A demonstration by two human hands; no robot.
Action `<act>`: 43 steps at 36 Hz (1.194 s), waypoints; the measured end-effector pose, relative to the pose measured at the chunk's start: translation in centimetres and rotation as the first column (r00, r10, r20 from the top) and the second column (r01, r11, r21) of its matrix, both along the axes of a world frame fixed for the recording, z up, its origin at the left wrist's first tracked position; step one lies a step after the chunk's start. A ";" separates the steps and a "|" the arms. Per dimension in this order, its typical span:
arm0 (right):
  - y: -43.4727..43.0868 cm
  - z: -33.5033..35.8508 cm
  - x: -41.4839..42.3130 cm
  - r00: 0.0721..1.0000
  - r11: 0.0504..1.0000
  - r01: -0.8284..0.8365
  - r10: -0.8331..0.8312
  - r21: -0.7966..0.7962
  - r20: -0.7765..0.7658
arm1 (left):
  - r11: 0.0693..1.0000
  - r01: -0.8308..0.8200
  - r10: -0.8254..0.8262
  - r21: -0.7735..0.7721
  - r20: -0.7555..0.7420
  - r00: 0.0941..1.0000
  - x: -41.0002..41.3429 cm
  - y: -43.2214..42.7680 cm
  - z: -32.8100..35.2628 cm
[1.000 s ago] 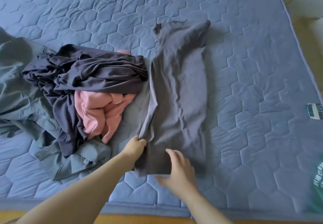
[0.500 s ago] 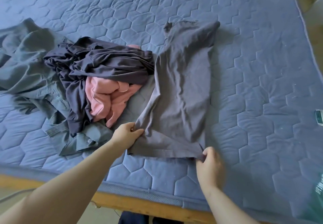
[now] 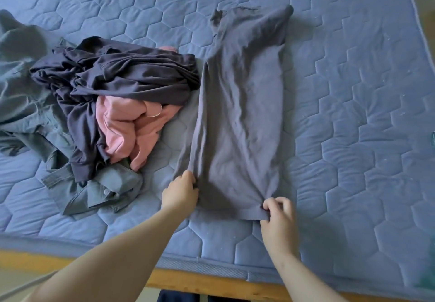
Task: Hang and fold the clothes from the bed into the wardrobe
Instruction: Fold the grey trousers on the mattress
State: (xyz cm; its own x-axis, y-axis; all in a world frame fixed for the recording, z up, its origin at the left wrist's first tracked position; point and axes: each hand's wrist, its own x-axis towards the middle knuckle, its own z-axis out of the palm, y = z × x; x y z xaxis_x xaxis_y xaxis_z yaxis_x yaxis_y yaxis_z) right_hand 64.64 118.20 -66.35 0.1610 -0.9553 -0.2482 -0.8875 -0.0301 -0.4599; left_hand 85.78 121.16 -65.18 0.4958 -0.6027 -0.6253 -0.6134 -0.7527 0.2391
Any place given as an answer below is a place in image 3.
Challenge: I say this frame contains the pink pajama shirt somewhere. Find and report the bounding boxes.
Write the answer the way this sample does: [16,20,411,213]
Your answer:
[94,93,185,173]

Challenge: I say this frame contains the grey button-up shirt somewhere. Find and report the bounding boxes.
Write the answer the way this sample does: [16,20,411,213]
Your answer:
[0,9,145,218]

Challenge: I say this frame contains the person's right forearm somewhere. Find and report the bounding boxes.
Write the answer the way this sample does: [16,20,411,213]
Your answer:
[267,247,352,302]

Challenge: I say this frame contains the blue quilted mattress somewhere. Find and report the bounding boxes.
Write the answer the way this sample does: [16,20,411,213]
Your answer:
[0,0,435,302]

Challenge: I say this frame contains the person's right hand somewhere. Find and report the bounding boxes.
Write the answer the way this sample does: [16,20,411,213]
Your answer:
[259,196,300,263]

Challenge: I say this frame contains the white cable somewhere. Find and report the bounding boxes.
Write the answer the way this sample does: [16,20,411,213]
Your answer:
[0,270,61,301]

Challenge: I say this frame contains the grey printed t-shirt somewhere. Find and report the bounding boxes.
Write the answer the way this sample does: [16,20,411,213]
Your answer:
[173,4,296,222]

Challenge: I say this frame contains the person's left hand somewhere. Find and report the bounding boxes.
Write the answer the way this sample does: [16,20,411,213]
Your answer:
[159,170,201,222]

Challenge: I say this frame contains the person's left forearm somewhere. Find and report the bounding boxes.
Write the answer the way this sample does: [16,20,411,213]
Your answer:
[22,206,193,302]

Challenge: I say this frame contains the person's dark trouser leg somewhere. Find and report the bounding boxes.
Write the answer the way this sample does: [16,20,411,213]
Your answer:
[156,289,254,302]

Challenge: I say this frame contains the dark purple garment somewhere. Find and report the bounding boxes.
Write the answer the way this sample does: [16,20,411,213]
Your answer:
[29,36,202,188]

